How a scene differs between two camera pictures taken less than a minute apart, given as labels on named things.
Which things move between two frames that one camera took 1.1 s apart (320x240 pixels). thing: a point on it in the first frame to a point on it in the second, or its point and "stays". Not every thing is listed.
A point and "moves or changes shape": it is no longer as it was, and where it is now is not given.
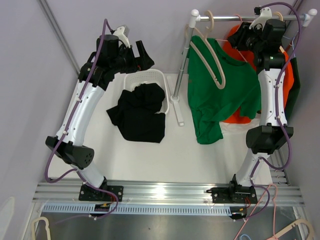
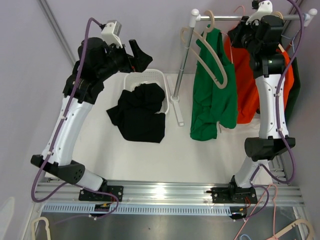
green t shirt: (209, 103) moves or changes shape
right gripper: (236, 40) stays
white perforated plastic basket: (132, 79) stays
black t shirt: (134, 113) stays
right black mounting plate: (234, 195) stays
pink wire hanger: (240, 22) to (229, 38)
